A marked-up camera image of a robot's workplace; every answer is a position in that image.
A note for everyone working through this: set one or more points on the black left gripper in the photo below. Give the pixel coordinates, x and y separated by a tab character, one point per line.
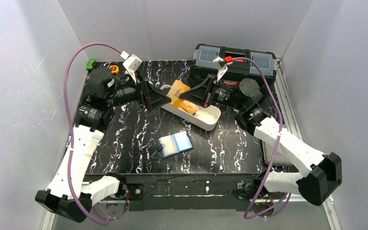
143	93

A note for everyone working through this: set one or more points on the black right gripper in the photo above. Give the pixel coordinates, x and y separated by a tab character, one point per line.
208	94

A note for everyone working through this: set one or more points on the orange card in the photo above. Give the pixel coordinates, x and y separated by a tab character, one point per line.
188	107

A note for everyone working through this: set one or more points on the gold credit card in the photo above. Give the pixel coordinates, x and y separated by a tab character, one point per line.
169	148
174	92

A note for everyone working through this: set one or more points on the white oblong plastic tray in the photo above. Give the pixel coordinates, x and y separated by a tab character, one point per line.
205	118

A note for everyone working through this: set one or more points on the blue leather card holder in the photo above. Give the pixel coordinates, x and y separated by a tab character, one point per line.
182	141

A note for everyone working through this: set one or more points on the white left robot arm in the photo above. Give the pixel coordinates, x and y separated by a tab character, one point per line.
66	195

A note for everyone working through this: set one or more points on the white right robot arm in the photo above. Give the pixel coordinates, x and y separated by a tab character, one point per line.
318	175

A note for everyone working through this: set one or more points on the black plastic toolbox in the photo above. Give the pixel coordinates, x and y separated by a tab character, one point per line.
202	65

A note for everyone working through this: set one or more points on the yellow tape measure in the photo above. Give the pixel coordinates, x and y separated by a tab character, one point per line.
114	69

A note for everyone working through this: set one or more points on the black marbled table mat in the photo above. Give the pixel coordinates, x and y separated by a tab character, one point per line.
129	145

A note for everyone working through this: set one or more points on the green small object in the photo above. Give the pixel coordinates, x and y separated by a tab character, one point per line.
91	64

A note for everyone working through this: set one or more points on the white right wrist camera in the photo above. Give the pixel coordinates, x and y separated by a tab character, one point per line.
221	66

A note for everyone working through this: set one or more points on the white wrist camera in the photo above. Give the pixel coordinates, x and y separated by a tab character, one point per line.
131	64
221	66

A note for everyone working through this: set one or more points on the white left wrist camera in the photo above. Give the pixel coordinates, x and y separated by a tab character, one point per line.
131	64

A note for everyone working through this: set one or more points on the aluminium frame rail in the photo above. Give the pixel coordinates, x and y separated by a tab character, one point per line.
178	187

